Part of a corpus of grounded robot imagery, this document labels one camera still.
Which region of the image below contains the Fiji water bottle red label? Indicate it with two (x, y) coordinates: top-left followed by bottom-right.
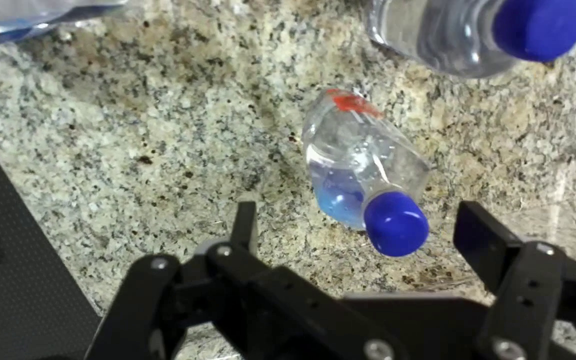
(365, 0), (576, 78)

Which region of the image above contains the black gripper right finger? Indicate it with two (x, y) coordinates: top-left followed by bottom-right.
(452, 200), (576, 360)

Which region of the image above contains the black perforated panel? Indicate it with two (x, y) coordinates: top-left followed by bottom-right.
(0, 166), (98, 360)

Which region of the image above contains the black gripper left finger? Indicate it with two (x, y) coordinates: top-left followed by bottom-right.
(82, 200), (403, 360)

